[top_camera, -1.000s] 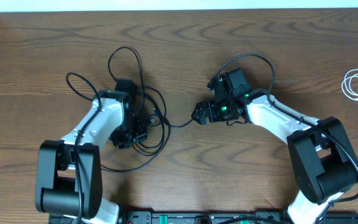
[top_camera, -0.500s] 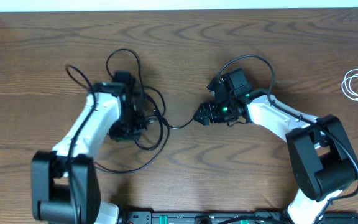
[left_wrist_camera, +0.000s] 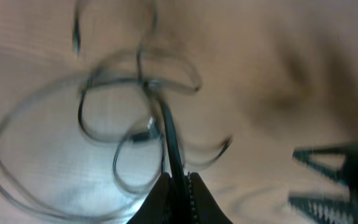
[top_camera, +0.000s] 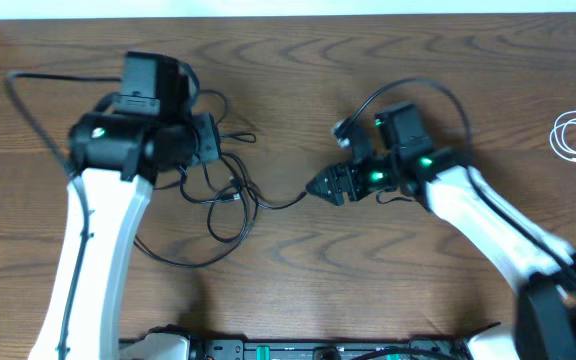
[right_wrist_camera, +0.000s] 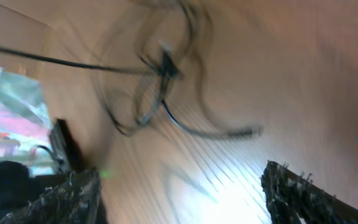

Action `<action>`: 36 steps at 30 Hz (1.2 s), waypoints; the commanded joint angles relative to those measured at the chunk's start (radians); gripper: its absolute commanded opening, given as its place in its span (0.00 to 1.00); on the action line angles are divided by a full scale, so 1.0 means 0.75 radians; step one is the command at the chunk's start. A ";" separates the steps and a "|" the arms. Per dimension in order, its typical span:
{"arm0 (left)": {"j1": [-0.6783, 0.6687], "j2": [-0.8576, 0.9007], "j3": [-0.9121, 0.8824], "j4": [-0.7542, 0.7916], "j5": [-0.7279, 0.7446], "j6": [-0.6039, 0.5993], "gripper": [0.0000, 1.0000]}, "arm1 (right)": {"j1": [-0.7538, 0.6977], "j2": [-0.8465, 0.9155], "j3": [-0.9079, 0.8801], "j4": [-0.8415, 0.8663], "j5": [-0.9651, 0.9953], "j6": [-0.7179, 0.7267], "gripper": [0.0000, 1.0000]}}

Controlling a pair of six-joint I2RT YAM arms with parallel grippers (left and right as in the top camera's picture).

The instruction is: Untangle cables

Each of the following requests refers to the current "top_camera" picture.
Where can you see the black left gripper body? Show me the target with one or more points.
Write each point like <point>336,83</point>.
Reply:
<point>208,135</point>

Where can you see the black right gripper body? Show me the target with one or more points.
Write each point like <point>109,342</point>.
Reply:
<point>364,177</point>

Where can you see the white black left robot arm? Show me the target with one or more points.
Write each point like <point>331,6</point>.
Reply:
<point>116,153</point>

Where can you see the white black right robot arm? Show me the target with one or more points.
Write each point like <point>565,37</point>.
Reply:
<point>539,266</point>

